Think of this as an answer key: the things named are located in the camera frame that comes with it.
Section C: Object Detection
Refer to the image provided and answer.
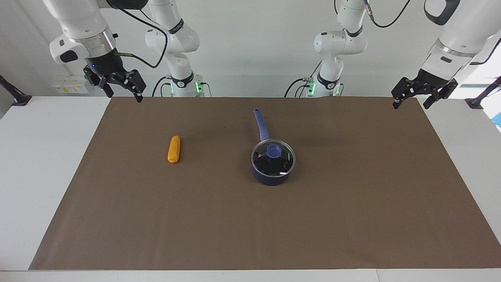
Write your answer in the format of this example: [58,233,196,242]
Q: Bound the yellow corn cob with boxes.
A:
[167,135,182,164]

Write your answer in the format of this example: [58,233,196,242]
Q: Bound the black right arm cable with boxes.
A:
[114,4,169,69]

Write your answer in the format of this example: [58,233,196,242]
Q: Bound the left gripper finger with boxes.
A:
[391,77,419,109]
[424,80,458,109]

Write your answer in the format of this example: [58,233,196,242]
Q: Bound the glass lid blue knob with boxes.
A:
[250,139,296,177]

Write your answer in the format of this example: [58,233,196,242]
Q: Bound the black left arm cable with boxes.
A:
[363,0,501,66]

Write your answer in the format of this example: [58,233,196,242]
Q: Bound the blue pot with handle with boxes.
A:
[250,108,297,186]

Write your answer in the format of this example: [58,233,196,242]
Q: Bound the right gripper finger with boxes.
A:
[83,65,114,98]
[117,69,147,103]

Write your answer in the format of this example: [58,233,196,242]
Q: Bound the black left base cables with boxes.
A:
[285,61,345,98]

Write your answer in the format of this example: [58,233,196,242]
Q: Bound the black clamp stand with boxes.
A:
[465,76,501,109]
[0,75,32,106]

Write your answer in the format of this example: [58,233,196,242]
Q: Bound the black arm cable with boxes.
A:
[363,0,501,66]
[114,4,169,69]

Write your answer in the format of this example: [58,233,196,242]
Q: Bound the white wall socket strip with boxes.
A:
[52,75,90,94]

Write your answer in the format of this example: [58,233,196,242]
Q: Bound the black right base cables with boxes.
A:
[152,76,213,98]

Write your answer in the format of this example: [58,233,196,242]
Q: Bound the brown table mat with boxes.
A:
[28,97,501,271]

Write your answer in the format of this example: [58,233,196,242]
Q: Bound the black base cables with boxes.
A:
[152,76,213,98]
[285,61,345,98]

